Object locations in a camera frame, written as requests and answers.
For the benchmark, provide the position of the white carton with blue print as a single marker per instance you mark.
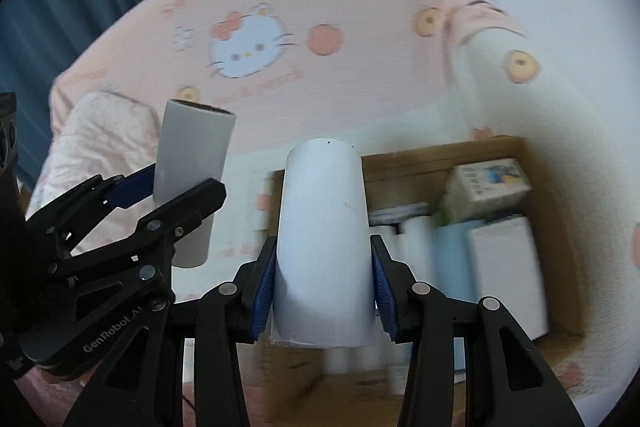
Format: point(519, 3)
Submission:
point(485, 187)

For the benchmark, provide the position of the pink floral quilt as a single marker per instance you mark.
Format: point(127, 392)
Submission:
point(100, 132)

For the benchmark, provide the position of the light blue packet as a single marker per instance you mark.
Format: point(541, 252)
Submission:
point(452, 262)

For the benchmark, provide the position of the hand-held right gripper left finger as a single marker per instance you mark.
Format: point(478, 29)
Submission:
point(264, 292)

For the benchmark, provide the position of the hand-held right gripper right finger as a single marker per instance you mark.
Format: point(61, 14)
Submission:
point(382, 292)

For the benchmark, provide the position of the plain white rectangular box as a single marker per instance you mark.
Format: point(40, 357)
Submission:
point(505, 277)

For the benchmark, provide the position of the pink cat-printed blanket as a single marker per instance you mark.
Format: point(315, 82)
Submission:
point(350, 82)

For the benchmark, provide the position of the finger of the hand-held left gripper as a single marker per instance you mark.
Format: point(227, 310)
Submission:
point(190, 204)
point(131, 191)

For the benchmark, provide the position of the brown cardboard box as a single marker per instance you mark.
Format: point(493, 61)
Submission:
point(410, 162)

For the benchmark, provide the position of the white paper tube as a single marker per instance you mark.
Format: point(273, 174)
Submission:
point(325, 232)
point(195, 142)
point(419, 257)

